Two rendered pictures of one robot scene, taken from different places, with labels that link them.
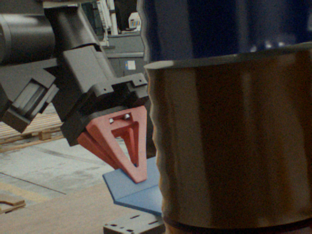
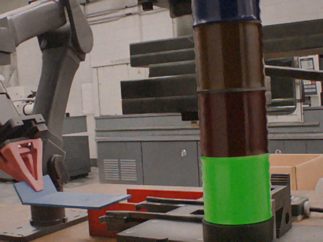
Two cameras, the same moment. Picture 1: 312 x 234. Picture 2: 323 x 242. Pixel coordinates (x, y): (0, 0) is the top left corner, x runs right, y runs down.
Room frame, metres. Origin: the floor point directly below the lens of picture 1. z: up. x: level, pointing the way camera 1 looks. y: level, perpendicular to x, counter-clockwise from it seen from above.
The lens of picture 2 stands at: (-0.10, 0.12, 1.12)
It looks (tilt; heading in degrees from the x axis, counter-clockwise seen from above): 3 degrees down; 338
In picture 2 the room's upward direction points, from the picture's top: 4 degrees counter-clockwise
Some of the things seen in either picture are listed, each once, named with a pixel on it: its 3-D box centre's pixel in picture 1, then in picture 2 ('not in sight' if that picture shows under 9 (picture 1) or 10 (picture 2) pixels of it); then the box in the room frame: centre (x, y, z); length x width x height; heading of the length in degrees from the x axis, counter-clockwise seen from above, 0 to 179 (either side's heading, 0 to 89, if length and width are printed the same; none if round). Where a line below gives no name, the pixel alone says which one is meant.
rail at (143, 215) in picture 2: not in sight; (179, 225); (0.41, -0.10, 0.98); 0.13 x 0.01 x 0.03; 37
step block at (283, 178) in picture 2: not in sight; (275, 204); (0.56, -0.33, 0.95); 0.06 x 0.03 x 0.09; 127
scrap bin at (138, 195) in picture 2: not in sight; (170, 215); (0.67, -0.19, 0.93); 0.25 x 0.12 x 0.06; 37
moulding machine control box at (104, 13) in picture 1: (106, 14); not in sight; (9.35, 0.47, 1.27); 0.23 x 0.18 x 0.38; 123
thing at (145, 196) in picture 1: (177, 187); (70, 190); (0.59, -0.02, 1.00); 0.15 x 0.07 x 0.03; 36
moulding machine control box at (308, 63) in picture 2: not in sight; (311, 76); (3.92, -3.10, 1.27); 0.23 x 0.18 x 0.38; 123
